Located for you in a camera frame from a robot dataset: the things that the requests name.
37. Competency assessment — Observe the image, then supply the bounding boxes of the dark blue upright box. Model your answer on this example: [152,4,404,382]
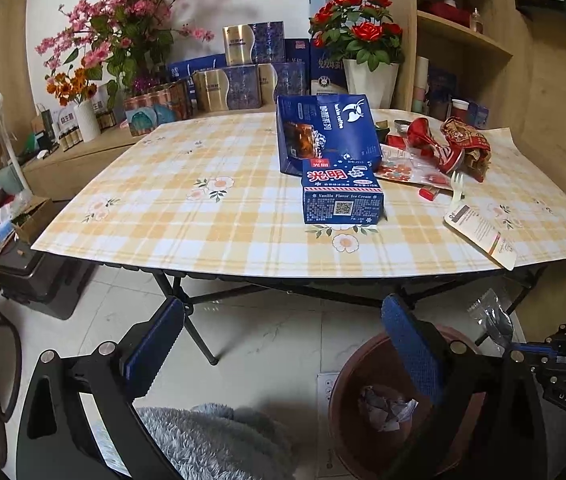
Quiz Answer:
[284,37,311,66]

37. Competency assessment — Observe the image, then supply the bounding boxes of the brown cardboard box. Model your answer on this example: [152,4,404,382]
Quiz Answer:
[13,195,68,243]

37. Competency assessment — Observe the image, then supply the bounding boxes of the large blue coffee box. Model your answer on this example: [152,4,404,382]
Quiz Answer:
[276,92,381,177]

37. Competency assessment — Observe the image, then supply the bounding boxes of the crumpled white paper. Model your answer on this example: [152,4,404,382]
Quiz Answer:
[358,385,418,433]

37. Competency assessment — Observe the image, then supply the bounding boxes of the white floor plate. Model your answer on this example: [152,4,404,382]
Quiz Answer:
[315,372,338,461]

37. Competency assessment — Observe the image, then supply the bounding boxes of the black counter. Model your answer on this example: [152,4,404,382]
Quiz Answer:
[515,0,566,20]

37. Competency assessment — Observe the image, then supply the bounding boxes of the black hard case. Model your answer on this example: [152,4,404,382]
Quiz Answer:
[0,240,96,321]

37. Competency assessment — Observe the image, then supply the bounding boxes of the blue ice cream box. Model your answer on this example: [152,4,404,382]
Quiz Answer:
[302,157,386,226]

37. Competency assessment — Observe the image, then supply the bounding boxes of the yellow plaid flowered tablecloth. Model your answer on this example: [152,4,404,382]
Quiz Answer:
[30,107,566,281]

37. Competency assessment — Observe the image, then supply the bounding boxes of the pink blossom artificial plant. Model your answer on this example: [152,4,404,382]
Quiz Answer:
[35,0,231,111]

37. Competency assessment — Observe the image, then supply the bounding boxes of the clear plastic blister packaging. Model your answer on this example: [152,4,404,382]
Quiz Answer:
[375,144,456,193]

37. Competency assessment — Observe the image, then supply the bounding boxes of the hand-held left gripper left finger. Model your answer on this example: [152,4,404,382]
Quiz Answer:
[15,296,188,480]

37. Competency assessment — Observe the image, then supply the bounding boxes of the brown snack wrapper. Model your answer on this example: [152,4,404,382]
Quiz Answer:
[440,116,492,183]

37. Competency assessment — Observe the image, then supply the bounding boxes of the clear plastic wrapper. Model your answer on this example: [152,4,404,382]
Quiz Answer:
[467,289,514,348]

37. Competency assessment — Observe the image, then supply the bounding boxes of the stack of paper cups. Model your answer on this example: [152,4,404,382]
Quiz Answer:
[413,55,431,113]

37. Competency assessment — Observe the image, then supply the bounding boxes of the dark blue picture box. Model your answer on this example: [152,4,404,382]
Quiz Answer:
[428,67,458,106]

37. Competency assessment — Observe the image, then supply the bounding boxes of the white paper packet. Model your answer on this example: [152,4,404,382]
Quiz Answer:
[444,202,518,271]

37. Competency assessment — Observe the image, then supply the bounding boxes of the red teapot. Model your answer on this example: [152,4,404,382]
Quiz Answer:
[420,0,466,25]

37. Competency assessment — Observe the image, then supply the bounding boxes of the wooden shelf unit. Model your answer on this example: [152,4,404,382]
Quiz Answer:
[373,0,534,116]

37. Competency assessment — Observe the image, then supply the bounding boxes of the red rose artificial plant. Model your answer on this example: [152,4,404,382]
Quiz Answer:
[309,0,404,72]

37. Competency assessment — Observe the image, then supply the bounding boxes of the person's left fluffy trouser leg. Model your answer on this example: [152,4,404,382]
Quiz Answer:
[135,402,294,480]

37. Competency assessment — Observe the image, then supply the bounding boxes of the flat blue box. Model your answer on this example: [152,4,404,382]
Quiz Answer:
[167,54,226,81]

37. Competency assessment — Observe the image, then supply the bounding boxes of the gold and blue gift box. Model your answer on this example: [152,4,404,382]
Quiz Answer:
[257,62,308,108]
[223,21,286,67]
[190,66,258,112]

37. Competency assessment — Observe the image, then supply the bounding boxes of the white flower pot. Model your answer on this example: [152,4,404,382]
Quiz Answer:
[343,57,400,110]

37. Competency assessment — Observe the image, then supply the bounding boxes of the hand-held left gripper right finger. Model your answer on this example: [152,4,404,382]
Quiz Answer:
[382,294,566,480]

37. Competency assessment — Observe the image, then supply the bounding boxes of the white ribbed vase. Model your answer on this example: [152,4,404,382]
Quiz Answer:
[74,100,101,143]

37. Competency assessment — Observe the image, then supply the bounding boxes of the black folding table frame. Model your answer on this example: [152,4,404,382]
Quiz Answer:
[108,262,548,366]

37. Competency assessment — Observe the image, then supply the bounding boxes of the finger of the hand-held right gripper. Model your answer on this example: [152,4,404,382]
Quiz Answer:
[528,340,566,367]

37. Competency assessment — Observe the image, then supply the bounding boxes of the row of small bottles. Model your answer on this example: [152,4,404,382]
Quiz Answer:
[55,125,84,152]

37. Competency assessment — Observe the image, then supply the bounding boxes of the maroon round waste bin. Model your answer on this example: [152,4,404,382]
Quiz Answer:
[328,322,488,480]

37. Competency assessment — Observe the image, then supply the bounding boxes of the blue and white carton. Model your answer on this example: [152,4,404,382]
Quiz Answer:
[310,50,346,98]

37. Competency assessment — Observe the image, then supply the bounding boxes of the orange artificial flowers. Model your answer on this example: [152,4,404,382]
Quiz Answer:
[45,67,98,106]

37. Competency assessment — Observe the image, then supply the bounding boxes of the small blue box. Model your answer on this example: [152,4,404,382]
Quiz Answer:
[468,102,491,128]

